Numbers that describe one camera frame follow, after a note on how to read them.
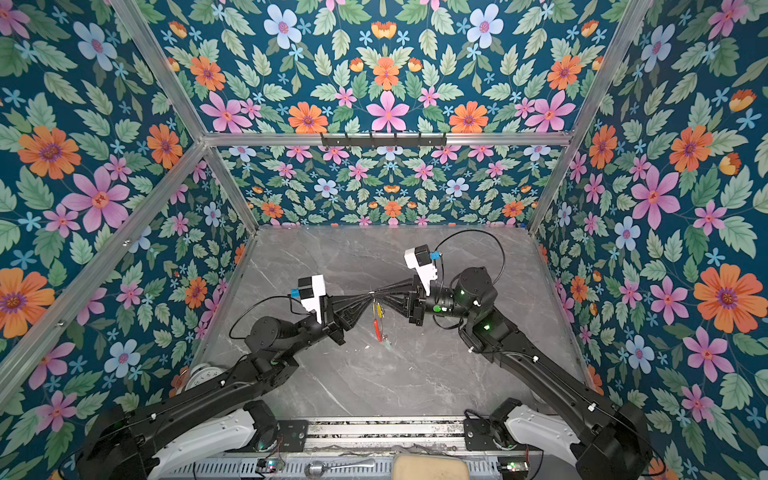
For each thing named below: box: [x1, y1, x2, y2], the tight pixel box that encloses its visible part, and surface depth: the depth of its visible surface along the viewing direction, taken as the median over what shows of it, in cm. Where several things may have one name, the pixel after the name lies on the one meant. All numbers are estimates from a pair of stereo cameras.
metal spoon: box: [305, 458, 376, 480], surface depth 72 cm
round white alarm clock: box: [185, 363, 226, 391], surface depth 82 cm
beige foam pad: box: [392, 454, 470, 480], surface depth 67 cm
